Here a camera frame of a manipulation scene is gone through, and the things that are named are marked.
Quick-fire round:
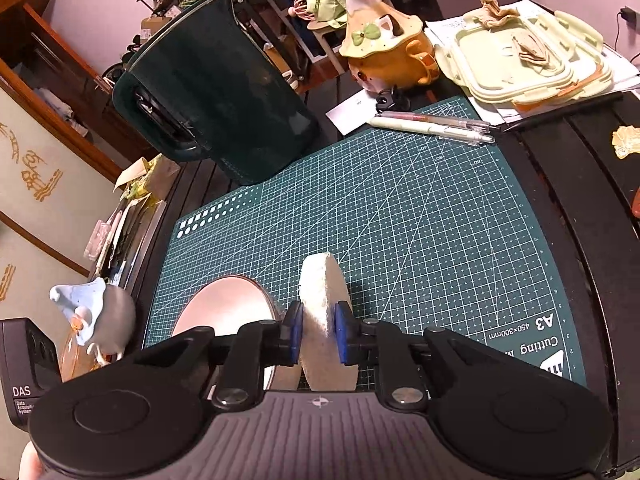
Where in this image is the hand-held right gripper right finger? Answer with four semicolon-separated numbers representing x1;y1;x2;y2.
335;301;513;413

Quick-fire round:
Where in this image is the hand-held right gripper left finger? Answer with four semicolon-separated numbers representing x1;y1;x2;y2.
127;301;304;413

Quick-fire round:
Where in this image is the white oval sponge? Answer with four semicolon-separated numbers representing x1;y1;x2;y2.
299;252;358;393

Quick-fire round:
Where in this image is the white ceramic bowl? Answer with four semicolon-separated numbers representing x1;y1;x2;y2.
170;274;303;393

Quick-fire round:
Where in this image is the orange plastic container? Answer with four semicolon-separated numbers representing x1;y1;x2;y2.
57;332;108;386

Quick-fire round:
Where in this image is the green cutting mat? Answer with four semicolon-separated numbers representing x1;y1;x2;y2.
142;95;588;393

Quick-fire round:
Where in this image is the clear plastic pouch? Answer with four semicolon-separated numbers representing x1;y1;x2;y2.
85;220;113;261

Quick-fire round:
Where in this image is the stack of books and papers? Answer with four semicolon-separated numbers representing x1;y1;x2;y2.
85;195;168;281

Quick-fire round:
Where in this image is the yellow green carton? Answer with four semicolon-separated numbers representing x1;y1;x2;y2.
114;152;181;201

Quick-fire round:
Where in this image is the white paper card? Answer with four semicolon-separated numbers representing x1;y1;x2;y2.
325;91;386;138

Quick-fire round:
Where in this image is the white pen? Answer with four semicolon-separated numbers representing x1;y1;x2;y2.
371;117;497;147

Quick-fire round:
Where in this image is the clear pen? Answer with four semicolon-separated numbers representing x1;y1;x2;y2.
375;111;492;132

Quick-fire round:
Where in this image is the black binder clip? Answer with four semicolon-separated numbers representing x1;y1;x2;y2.
374;87;408;111

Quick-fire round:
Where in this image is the dark green kettle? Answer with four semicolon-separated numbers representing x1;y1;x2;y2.
111;0;321;187

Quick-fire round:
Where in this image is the orange bear ceramic mug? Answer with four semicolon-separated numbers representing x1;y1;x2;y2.
347;37;441;93

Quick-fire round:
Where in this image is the brown wooden door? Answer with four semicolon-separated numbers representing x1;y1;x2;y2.
0;0;161;196

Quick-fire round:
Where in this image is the pale wooden stool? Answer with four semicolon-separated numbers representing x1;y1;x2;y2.
260;0;351;66

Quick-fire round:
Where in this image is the small pale green container lid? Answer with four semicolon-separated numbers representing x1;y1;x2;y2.
457;25;576;88

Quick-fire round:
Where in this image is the tan folded fabric scrap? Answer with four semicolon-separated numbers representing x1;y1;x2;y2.
512;35;551;63

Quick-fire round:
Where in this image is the yellow ginkgo leaf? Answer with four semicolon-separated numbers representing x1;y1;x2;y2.
612;126;640;161

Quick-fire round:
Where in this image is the beige crumpled fabric scrap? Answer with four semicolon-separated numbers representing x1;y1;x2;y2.
480;0;523;28

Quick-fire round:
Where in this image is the medium pale green container lid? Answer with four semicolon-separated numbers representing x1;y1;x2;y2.
440;12;606;98

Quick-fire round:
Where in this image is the stack of white papers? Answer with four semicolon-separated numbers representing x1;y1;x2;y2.
424;0;640;126

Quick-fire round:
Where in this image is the pink wire whisk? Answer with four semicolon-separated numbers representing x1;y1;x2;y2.
289;0;318;23

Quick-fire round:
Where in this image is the black charger cable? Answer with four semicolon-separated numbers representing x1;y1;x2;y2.
612;10;626;56

